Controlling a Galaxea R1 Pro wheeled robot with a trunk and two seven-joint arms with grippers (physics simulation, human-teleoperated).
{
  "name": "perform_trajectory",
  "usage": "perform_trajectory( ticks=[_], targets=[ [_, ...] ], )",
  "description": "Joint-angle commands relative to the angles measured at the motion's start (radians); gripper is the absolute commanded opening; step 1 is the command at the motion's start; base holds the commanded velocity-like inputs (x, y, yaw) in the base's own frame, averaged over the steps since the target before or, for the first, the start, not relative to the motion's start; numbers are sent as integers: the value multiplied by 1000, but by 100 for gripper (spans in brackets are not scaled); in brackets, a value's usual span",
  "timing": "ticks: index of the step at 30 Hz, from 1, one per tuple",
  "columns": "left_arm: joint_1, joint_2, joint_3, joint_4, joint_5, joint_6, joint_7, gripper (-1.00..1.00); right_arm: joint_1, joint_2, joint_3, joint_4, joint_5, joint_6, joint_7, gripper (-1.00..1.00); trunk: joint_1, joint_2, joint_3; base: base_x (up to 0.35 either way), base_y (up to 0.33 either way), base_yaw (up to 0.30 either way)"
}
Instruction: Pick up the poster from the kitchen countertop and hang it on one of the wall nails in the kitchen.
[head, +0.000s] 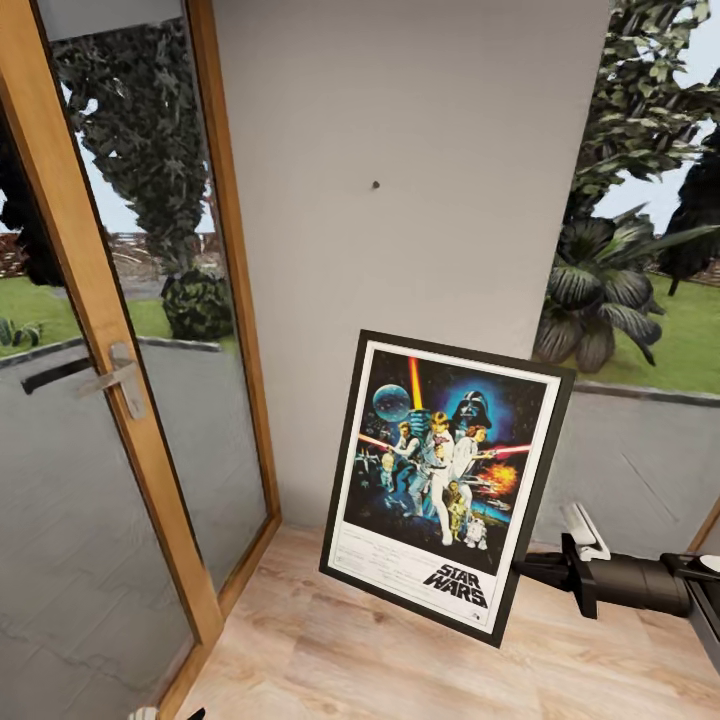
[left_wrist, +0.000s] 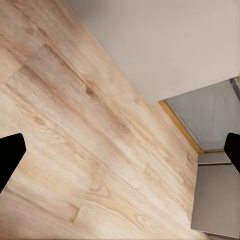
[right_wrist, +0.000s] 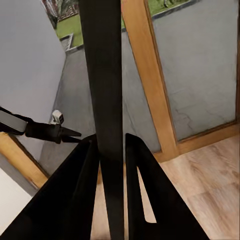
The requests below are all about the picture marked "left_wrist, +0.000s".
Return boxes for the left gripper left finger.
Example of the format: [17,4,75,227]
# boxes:
[0,133,26,193]

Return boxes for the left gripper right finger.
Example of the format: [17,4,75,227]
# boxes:
[224,132,240,173]

